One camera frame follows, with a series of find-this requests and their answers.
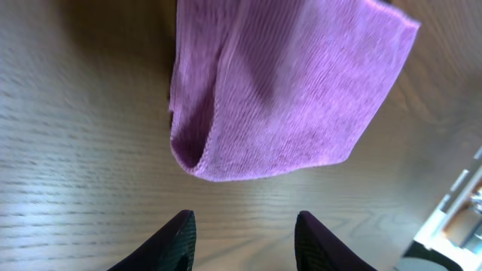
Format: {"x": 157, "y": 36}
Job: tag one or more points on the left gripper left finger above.
{"x": 171, "y": 248}

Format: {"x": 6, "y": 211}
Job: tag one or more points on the white shelf unit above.
{"x": 450, "y": 239}

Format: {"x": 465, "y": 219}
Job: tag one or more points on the purple microfibre cloth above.
{"x": 262, "y": 88}

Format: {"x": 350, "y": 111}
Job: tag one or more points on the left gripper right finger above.
{"x": 318, "y": 249}

